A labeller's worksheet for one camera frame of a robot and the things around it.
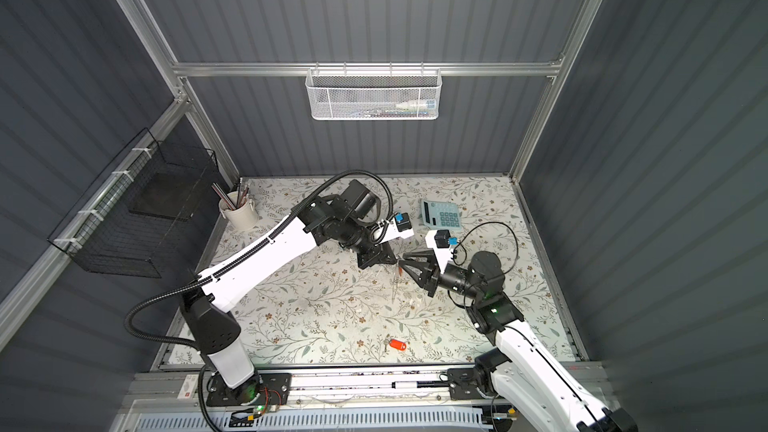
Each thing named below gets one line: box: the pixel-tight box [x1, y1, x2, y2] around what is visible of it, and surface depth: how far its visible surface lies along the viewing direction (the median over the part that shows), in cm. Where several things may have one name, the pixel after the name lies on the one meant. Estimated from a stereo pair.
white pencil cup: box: [218, 191, 258, 231], surface depth 103 cm
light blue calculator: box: [421, 199, 462, 230], surface depth 110 cm
